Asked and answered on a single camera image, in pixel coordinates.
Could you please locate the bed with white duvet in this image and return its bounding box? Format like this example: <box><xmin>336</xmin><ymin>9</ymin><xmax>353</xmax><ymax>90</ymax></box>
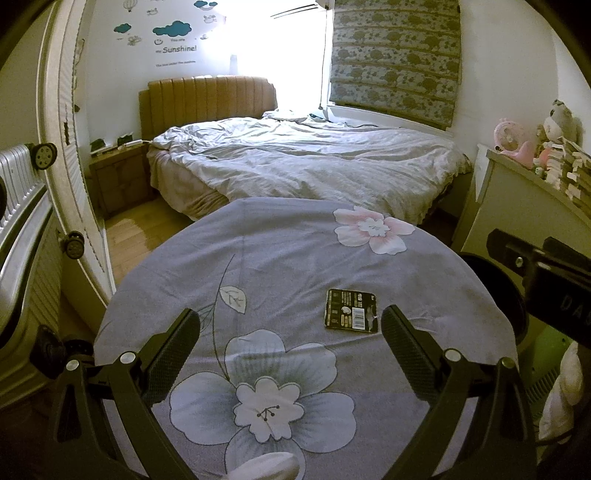
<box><xmin>147</xmin><ymin>110</ymin><xmax>475</xmax><ymax>228</ymax></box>

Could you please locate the grey floral tablecloth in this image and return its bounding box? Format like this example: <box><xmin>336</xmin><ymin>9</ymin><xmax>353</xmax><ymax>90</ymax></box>
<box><xmin>92</xmin><ymin>198</ymin><xmax>521</xmax><ymax>480</ymax></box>

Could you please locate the white louvered wardrobe door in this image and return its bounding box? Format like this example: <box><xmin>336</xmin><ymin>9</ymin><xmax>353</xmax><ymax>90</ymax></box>
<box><xmin>41</xmin><ymin>0</ymin><xmax>118</xmax><ymax>304</ymax></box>

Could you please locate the wall text sticker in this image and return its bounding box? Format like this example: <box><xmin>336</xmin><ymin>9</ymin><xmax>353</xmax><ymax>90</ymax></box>
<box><xmin>154</xmin><ymin>44</ymin><xmax>200</xmax><ymax>69</ymax></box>

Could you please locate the wooden nightstand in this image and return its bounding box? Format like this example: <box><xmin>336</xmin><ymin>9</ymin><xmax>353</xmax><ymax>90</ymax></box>
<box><xmin>88</xmin><ymin>142</ymin><xmax>158</xmax><ymax>221</ymax></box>

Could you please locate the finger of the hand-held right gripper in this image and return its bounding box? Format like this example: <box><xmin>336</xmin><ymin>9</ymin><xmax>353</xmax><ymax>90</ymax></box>
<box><xmin>486</xmin><ymin>228</ymin><xmax>544</xmax><ymax>278</ymax></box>

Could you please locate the large teal cloud sticker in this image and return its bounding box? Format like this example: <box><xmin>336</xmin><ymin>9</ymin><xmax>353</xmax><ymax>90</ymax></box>
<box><xmin>151</xmin><ymin>20</ymin><xmax>193</xmax><ymax>38</ymax></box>

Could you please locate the silver ribbed suitcase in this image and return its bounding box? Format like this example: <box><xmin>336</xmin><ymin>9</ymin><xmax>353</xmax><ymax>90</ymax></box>
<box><xmin>0</xmin><ymin>142</ymin><xmax>93</xmax><ymax>410</ymax></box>

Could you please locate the pink toy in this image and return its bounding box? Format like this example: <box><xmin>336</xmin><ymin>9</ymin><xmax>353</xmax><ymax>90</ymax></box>
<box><xmin>493</xmin><ymin>118</ymin><xmax>537</xmax><ymax>170</ymax></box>

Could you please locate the black printed packet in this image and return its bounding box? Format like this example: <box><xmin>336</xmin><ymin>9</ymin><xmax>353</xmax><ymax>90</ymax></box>
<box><xmin>324</xmin><ymin>288</ymin><xmax>380</xmax><ymax>332</ymax></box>

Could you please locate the white cabinet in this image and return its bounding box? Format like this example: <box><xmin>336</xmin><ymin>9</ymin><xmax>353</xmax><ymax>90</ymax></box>
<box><xmin>450</xmin><ymin>143</ymin><xmax>591</xmax><ymax>298</ymax></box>

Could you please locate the brown padded headboard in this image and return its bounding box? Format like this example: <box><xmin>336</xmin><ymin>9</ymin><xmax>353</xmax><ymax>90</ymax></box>
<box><xmin>139</xmin><ymin>76</ymin><xmax>279</xmax><ymax>142</ymax></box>

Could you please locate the floral patterned window blind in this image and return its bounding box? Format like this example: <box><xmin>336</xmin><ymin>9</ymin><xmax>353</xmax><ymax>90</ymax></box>
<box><xmin>329</xmin><ymin>0</ymin><xmax>463</xmax><ymax>131</ymax></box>

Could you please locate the stack of books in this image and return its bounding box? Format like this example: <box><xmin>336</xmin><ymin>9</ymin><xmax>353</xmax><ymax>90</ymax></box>
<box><xmin>542</xmin><ymin>137</ymin><xmax>591</xmax><ymax>214</ymax></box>

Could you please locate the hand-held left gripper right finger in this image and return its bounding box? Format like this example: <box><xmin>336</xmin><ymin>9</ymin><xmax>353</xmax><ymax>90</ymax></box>
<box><xmin>381</xmin><ymin>305</ymin><xmax>539</xmax><ymax>480</ymax></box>

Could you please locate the black round trash bin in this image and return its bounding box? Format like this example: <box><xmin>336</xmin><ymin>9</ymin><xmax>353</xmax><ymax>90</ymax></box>
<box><xmin>455</xmin><ymin>251</ymin><xmax>530</xmax><ymax>345</ymax></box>

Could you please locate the white plush toy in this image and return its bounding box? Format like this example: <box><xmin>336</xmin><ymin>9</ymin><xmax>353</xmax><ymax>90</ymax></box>
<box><xmin>537</xmin><ymin>98</ymin><xmax>583</xmax><ymax>154</ymax></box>

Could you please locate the black cable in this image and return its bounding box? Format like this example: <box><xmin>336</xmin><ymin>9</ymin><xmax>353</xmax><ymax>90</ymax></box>
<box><xmin>533</xmin><ymin>431</ymin><xmax>572</xmax><ymax>449</ymax></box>

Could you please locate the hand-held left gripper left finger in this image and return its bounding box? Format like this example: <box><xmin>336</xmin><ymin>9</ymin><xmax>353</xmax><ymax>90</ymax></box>
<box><xmin>46</xmin><ymin>308</ymin><xmax>201</xmax><ymax>480</ymax></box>

